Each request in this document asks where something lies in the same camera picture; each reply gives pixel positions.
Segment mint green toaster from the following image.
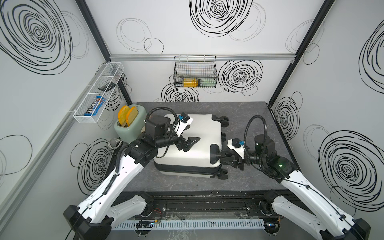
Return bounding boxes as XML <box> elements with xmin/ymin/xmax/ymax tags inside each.
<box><xmin>114</xmin><ymin>105</ymin><xmax>147</xmax><ymax>144</ymax></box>

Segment white toaster power cable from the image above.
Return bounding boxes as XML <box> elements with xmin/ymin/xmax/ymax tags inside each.
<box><xmin>108</xmin><ymin>137</ymin><xmax>123</xmax><ymax>150</ymax></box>

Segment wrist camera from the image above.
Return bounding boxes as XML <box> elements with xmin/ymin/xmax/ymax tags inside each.
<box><xmin>175</xmin><ymin>113</ymin><xmax>194</xmax><ymax>137</ymax></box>
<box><xmin>227</xmin><ymin>138</ymin><xmax>245</xmax><ymax>159</ymax></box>

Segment black remote control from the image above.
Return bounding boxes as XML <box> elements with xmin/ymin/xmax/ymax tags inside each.
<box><xmin>98</xmin><ymin>83</ymin><xmax>117</xmax><ymax>93</ymax></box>

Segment yellow toast slice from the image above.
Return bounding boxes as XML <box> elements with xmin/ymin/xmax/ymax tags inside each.
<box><xmin>126</xmin><ymin>106</ymin><xmax>139</xmax><ymax>127</ymax></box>
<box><xmin>118</xmin><ymin>106</ymin><xmax>130</xmax><ymax>126</ymax></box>

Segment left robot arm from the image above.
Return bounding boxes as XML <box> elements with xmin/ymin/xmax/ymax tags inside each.
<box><xmin>64</xmin><ymin>107</ymin><xmax>200</xmax><ymax>240</ymax></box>

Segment white wire wall shelf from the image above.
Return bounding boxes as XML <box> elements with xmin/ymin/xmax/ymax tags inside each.
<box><xmin>73</xmin><ymin>62</ymin><xmax>124</xmax><ymax>124</ymax></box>

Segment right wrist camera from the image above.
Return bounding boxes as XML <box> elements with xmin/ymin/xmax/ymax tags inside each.
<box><xmin>227</xmin><ymin>138</ymin><xmax>245</xmax><ymax>159</ymax></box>

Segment green item in basket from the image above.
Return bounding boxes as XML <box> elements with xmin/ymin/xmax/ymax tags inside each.
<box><xmin>200</xmin><ymin>77</ymin><xmax>217</xmax><ymax>88</ymax></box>

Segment black wire wall basket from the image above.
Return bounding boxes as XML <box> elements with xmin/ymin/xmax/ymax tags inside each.
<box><xmin>173</xmin><ymin>55</ymin><xmax>218</xmax><ymax>88</ymax></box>

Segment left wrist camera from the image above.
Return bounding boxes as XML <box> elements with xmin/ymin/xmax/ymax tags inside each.
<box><xmin>175</xmin><ymin>113</ymin><xmax>194</xmax><ymax>137</ymax></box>

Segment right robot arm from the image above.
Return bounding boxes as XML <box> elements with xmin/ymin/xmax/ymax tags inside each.
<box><xmin>215</xmin><ymin>115</ymin><xmax>371</xmax><ymax>240</ymax></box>

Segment yellow sponge in basket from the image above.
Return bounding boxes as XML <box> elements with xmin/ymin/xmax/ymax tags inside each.
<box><xmin>183</xmin><ymin>78</ymin><xmax>200</xmax><ymax>88</ymax></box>

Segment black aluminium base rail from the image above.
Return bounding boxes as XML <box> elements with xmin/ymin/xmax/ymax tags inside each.
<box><xmin>113</xmin><ymin>190</ymin><xmax>270</xmax><ymax>217</ymax></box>

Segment blue candy packet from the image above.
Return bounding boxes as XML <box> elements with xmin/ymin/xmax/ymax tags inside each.
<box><xmin>84</xmin><ymin>96</ymin><xmax>105</xmax><ymax>117</ymax></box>

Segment yellow toast slice left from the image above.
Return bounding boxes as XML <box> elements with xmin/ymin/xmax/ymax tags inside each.
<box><xmin>118</xmin><ymin>106</ymin><xmax>130</xmax><ymax>126</ymax></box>

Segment yellow toast slice right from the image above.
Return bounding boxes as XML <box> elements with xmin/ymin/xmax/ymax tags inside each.
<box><xmin>126</xmin><ymin>106</ymin><xmax>139</xmax><ymax>127</ymax></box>

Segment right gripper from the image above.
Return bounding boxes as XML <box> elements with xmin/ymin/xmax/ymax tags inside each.
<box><xmin>220</xmin><ymin>145</ymin><xmax>266</xmax><ymax>169</ymax></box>

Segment white slotted cable duct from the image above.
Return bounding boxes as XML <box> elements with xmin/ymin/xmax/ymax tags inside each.
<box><xmin>113</xmin><ymin>219</ymin><xmax>265</xmax><ymax>231</ymax></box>

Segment white hard-shell suitcase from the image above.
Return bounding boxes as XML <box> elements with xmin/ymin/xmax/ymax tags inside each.
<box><xmin>154</xmin><ymin>114</ymin><xmax>229</xmax><ymax>180</ymax></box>

